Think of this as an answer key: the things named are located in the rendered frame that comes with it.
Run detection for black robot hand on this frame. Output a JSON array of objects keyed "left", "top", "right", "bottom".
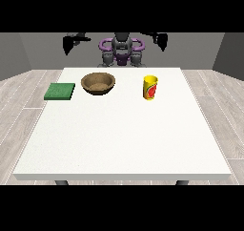
[
  {"left": 62, "top": 32, "right": 92, "bottom": 56},
  {"left": 140, "top": 32, "right": 169, "bottom": 53}
]

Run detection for yellow cup with melon print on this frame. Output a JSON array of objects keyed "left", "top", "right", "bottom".
[{"left": 142, "top": 74, "right": 159, "bottom": 101}]

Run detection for grey robot trunk purple rings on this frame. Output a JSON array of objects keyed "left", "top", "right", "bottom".
[{"left": 96, "top": 32, "right": 148, "bottom": 69}]

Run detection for brown wooden bowl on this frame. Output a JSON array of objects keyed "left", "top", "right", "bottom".
[{"left": 80, "top": 72, "right": 116, "bottom": 96}]

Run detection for green square pad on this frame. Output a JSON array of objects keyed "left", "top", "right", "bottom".
[{"left": 43, "top": 82, "right": 76, "bottom": 101}]

